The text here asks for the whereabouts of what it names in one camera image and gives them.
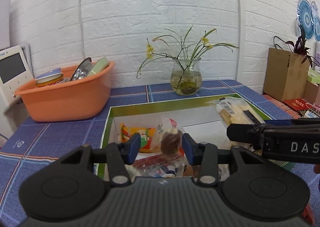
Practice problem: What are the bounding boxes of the blue round wall decoration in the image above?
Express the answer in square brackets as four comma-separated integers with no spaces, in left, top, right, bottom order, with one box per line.
[296,0,319,42]

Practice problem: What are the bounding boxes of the dark red leafy plant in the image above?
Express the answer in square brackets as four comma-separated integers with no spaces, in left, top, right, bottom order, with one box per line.
[273,24,319,67]

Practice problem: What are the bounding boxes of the brown snack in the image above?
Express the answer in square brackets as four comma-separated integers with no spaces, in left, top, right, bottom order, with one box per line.
[156,117,184,156]

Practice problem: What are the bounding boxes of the green cardboard box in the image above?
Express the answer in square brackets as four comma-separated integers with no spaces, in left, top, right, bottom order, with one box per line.
[96,93,296,180]

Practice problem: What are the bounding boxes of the plaid orange cloth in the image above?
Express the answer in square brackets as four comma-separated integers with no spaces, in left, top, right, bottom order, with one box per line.
[263,94,319,119]

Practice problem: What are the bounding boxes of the brown paper bag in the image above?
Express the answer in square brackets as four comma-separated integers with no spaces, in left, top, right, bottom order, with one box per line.
[263,48,310,101]

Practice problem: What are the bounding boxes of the cracker packet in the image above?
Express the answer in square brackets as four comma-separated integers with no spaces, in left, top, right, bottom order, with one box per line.
[207,97,265,128]

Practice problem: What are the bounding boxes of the orange yellow snack packet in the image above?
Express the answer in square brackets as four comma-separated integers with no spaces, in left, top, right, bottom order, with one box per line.
[120,123,161,153]

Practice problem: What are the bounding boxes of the white water purifier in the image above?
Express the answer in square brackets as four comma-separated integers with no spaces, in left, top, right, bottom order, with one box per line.
[0,0,11,50]

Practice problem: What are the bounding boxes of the white appliance with screen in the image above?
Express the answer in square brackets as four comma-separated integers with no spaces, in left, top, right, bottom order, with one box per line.
[1,44,34,113]

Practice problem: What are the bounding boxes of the metal bowl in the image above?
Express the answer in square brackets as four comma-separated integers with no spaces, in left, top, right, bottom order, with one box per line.
[70,57,93,81]

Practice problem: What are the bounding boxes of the pale green dish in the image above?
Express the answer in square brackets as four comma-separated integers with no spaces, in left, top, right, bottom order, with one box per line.
[86,57,110,77]

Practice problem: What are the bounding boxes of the red booklet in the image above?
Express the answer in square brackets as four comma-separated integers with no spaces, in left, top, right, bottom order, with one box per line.
[284,98,312,112]

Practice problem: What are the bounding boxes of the glass vase with flowers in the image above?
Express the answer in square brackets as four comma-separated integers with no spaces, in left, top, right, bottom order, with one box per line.
[136,27,238,96]

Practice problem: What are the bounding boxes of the small red snack packet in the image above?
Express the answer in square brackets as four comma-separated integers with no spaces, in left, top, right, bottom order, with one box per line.
[133,154,184,171]

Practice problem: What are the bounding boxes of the orange plastic basin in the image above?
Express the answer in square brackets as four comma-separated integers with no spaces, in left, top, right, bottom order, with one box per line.
[14,61,116,122]

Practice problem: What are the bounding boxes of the pink cardboard box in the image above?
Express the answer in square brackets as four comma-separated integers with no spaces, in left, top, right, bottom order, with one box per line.
[303,81,320,105]

